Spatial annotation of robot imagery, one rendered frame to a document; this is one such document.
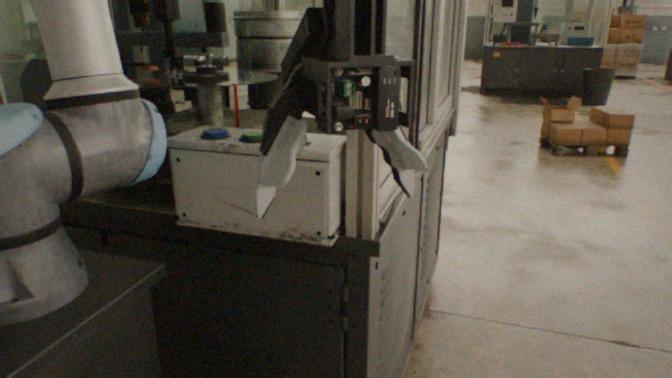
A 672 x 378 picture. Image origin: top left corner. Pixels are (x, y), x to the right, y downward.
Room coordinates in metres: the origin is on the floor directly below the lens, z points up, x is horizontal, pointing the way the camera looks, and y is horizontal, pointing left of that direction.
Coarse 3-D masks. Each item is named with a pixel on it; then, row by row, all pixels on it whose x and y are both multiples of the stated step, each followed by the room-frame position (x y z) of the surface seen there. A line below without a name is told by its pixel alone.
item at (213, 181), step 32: (224, 128) 0.84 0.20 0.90; (192, 160) 0.75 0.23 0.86; (224, 160) 0.73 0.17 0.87; (256, 160) 0.71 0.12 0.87; (320, 160) 0.68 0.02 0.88; (192, 192) 0.75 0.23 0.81; (224, 192) 0.73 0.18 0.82; (288, 192) 0.70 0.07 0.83; (320, 192) 0.68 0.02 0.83; (192, 224) 0.75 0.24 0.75; (224, 224) 0.73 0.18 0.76; (256, 224) 0.71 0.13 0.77; (288, 224) 0.70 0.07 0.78; (320, 224) 0.68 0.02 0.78
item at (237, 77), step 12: (168, 72) 1.27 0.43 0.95; (240, 72) 1.27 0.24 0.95; (252, 72) 1.27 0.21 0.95; (264, 72) 1.27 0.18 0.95; (144, 84) 1.03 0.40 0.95; (156, 84) 1.03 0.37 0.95; (168, 84) 1.03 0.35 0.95; (180, 84) 1.03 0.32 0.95; (192, 84) 1.03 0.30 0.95; (204, 84) 1.03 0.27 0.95; (216, 84) 1.03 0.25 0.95; (228, 84) 1.03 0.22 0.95; (240, 84) 1.04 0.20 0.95
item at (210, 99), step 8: (200, 88) 1.13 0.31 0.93; (208, 88) 1.13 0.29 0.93; (216, 88) 1.15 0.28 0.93; (200, 96) 1.13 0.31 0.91; (208, 96) 1.13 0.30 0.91; (216, 96) 1.14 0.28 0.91; (200, 104) 1.14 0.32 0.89; (208, 104) 1.13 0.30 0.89; (216, 104) 1.14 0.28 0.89; (200, 112) 1.14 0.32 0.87; (208, 112) 1.13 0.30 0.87; (216, 112) 1.14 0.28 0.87; (200, 120) 1.14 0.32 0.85; (208, 120) 1.13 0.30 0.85; (216, 120) 1.14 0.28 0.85
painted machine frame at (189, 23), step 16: (112, 0) 1.83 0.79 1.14; (192, 0) 1.95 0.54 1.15; (128, 16) 1.77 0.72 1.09; (192, 16) 1.94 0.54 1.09; (208, 16) 1.38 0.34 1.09; (224, 16) 1.40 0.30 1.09; (128, 32) 1.47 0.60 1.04; (160, 32) 1.45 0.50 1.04; (176, 32) 1.42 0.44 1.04; (192, 32) 1.40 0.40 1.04; (208, 32) 1.39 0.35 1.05; (224, 32) 1.39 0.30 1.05; (128, 48) 1.83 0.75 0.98; (144, 48) 1.77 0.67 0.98; (160, 48) 1.78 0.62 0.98; (192, 48) 1.93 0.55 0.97; (160, 64) 1.79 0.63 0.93; (128, 80) 1.83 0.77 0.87
